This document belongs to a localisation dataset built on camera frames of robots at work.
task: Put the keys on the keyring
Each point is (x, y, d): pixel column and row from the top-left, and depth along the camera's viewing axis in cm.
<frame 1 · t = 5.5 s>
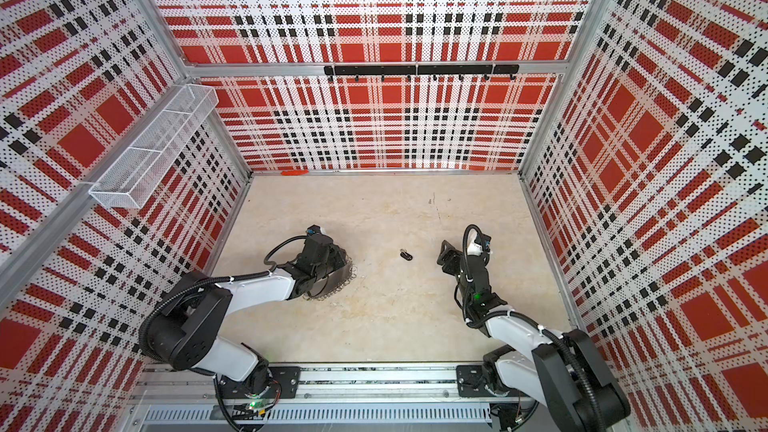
left hand: (344, 256, 93), fingers open
right hand: (452, 247, 87), fingers open
black key tag with key: (404, 254, 100), on the table

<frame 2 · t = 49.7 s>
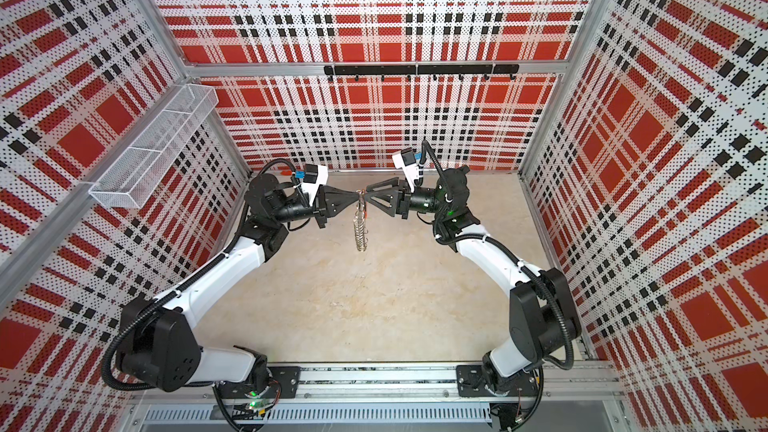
left hand: (357, 199, 69), fingers closed
right hand: (366, 196, 66), fingers open
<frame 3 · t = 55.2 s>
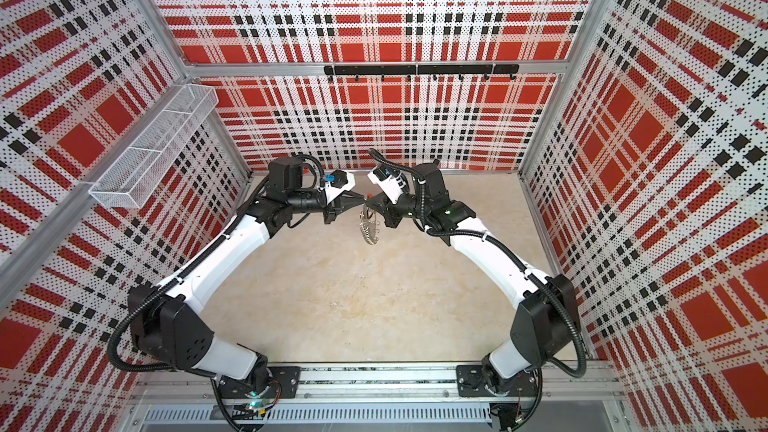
left hand: (360, 200, 75), fingers closed
right hand: (369, 203, 74), fingers closed
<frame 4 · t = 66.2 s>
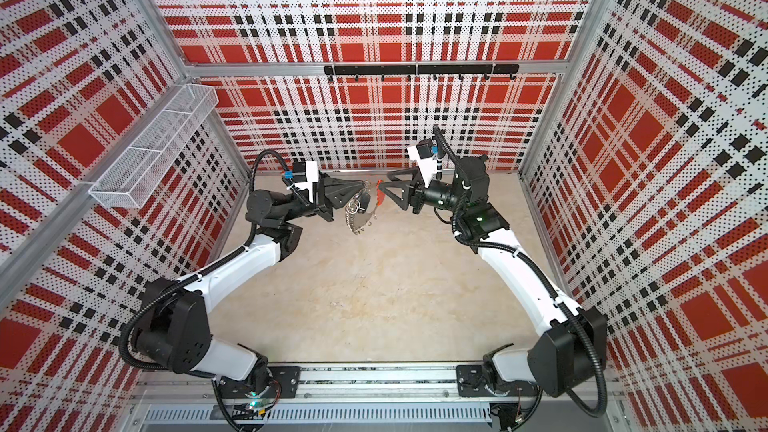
left hand: (362, 186, 62), fingers closed
right hand: (385, 183, 65), fingers open
